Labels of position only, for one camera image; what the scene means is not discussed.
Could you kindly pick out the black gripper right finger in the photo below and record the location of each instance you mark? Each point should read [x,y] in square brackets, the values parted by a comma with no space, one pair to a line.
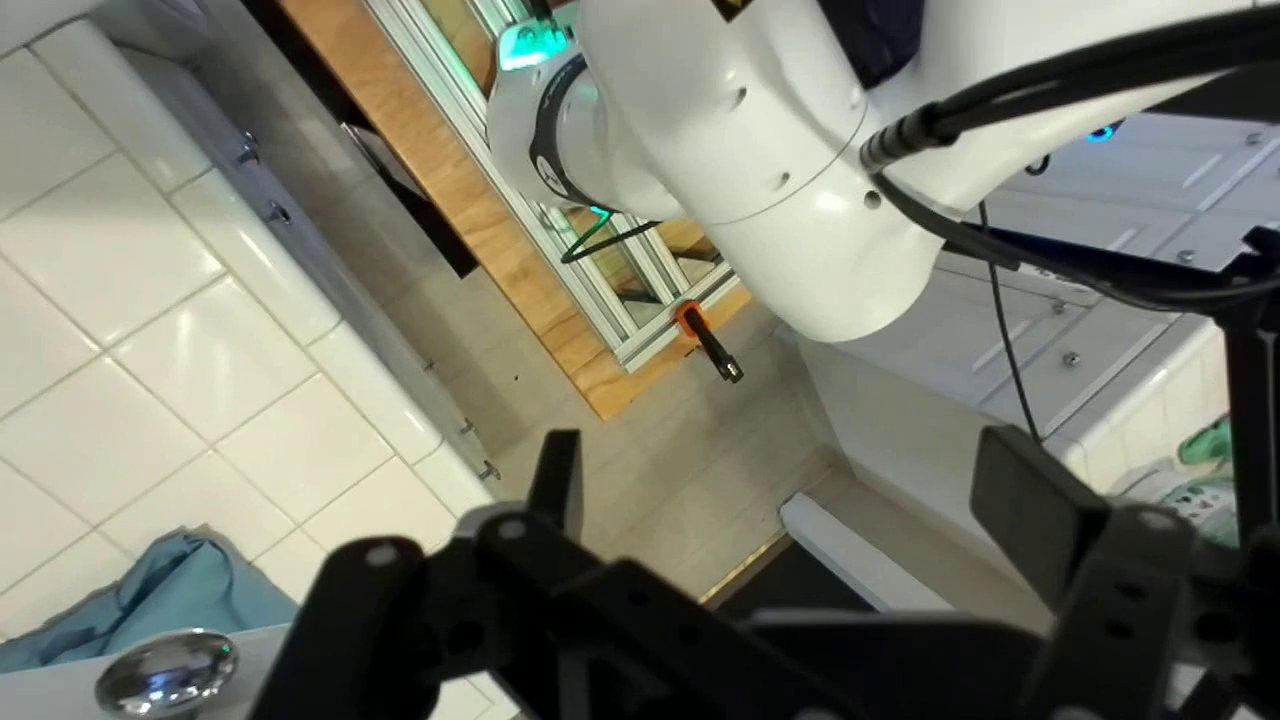
[1132,593]

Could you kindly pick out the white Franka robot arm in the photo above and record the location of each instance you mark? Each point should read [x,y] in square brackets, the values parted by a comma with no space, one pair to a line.
[836,148]

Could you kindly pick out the blue cloth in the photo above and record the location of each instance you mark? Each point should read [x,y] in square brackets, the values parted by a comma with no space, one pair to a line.
[188,576]

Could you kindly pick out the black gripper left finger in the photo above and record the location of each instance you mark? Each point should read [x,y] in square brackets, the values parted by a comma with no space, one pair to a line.
[516,598]

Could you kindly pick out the black orange tool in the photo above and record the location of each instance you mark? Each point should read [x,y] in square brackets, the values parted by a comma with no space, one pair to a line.
[693,323]

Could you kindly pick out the chrome cabinet knob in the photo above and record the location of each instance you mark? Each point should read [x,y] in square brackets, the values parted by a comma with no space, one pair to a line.
[164,678]

